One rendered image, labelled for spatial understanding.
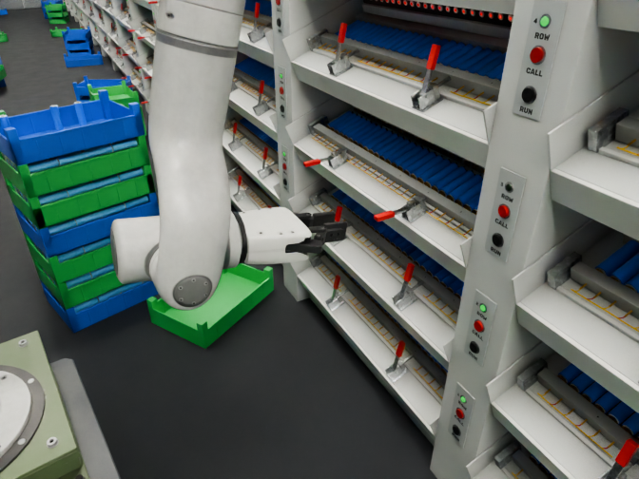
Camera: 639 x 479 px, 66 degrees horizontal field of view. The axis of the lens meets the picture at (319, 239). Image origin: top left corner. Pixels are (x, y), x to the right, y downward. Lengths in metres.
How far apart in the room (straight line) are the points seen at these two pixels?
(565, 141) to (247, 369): 0.91
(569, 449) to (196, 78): 0.68
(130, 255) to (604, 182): 0.54
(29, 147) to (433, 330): 0.93
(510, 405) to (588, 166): 0.39
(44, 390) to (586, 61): 0.79
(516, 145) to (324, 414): 0.74
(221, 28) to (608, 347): 0.57
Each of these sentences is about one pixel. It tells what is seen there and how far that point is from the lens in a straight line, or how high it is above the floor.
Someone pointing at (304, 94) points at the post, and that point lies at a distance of 1.20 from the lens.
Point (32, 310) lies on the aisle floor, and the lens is 1.64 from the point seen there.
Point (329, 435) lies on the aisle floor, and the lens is 1.13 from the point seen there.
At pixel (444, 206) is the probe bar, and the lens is 0.84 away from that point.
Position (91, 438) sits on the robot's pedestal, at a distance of 0.84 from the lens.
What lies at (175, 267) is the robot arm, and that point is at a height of 0.58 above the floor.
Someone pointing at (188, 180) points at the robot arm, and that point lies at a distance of 0.57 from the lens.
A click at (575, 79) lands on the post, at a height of 0.77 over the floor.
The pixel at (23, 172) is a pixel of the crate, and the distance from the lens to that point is 1.28.
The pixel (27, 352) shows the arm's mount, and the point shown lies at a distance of 0.88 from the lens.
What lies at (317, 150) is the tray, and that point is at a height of 0.49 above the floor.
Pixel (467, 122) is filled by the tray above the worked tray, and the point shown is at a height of 0.68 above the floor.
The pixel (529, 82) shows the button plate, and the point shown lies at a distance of 0.63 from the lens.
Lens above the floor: 0.89
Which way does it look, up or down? 31 degrees down
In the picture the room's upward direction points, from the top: straight up
